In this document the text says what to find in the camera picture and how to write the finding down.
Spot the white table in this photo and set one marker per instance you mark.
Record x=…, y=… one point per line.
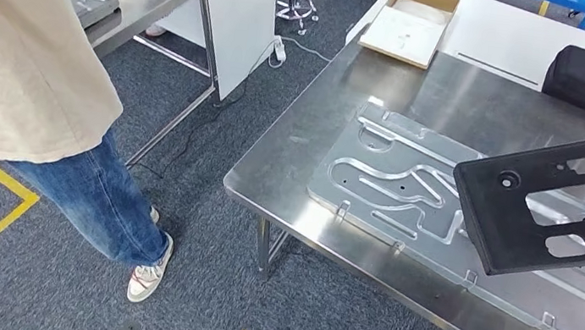
x=501, y=38

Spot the stainless steel workbench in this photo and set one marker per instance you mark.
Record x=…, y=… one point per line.
x=293, y=158

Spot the large stamped silver metal panel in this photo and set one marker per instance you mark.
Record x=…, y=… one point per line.
x=355, y=200

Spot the person's foot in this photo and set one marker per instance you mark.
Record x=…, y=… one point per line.
x=155, y=31
x=148, y=275
x=154, y=214

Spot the person's leg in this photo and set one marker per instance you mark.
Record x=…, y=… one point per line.
x=136, y=188
x=89, y=205

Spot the white cabinet panel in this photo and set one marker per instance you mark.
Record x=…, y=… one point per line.
x=243, y=21

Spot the open cardboard box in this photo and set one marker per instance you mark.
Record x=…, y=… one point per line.
x=406, y=32

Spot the black plastic plate bracket part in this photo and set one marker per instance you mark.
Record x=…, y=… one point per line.
x=488, y=223

